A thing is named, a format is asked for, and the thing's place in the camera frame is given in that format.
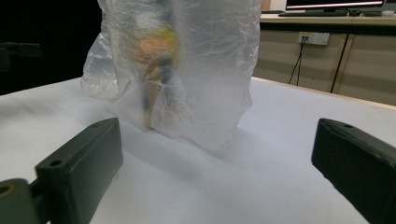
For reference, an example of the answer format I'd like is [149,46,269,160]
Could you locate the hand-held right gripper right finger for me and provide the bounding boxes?
[311,118,396,224]

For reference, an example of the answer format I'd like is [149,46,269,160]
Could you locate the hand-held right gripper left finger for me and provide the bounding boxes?
[35,117,124,224]

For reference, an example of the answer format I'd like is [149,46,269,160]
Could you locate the orange and yellow packet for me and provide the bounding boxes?
[133,28,179,131]

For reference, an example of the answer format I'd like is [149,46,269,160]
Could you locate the clear plastic bag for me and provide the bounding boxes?
[79,0,262,151]

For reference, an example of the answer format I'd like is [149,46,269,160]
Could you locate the light wooden desk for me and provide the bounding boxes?
[252,13,396,106]

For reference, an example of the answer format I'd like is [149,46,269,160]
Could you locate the white table cloth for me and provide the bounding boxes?
[0,76,396,224]

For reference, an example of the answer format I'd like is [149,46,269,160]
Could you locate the black keyboard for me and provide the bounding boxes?
[277,10,349,18]

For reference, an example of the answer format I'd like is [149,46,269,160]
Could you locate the computer monitor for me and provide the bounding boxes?
[285,0,387,11]

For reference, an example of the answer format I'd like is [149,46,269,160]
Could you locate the black cable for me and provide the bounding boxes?
[288,36,307,86]

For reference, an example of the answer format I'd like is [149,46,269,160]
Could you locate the white wall socket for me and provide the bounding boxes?
[297,31,331,47]

